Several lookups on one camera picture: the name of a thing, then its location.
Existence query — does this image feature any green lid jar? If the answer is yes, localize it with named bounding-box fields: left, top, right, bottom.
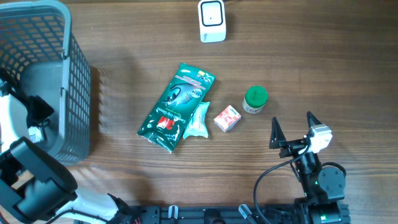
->
left=243, top=86, right=268, bottom=114

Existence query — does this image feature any teal tissue pack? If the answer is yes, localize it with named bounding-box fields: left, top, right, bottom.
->
left=183, top=102, right=210, bottom=139

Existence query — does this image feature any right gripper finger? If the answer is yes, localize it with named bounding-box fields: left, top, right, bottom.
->
left=269, top=117, right=286, bottom=149
left=307, top=111, right=322, bottom=128

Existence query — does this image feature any white barcode scanner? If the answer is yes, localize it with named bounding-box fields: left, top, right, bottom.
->
left=198, top=0, right=226, bottom=43

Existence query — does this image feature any small red white box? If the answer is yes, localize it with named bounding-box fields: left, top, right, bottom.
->
left=214, top=105, right=241, bottom=132

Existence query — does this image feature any grey plastic mesh basket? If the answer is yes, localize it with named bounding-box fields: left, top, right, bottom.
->
left=1, top=1, right=91, bottom=165

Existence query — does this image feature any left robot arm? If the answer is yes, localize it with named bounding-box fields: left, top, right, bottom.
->
left=1, top=69, right=141, bottom=223

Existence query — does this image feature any green 3M glove package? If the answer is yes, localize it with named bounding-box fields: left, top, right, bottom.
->
left=137, top=63, right=216, bottom=152

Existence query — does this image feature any white blue plaster pack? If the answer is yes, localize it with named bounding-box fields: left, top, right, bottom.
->
left=28, top=127, right=45, bottom=143

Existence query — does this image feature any right black cable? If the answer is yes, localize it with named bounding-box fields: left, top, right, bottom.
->
left=253, top=144, right=312, bottom=224

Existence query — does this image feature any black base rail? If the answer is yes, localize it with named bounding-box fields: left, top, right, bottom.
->
left=124, top=203, right=351, bottom=224

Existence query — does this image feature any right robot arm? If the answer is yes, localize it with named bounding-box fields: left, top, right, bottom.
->
left=269, top=112, right=351, bottom=224

